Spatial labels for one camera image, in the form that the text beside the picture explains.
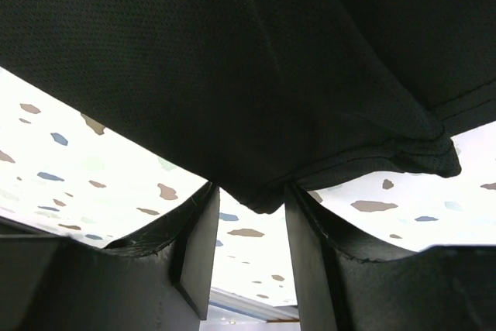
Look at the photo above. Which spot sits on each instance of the black t shirt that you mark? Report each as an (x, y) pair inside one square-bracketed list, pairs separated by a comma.
[(254, 95)]

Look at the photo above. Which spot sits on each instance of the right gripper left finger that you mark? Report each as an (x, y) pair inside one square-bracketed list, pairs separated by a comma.
[(156, 278)]

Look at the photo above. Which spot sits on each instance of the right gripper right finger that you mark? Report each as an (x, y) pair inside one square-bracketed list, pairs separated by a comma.
[(346, 279)]

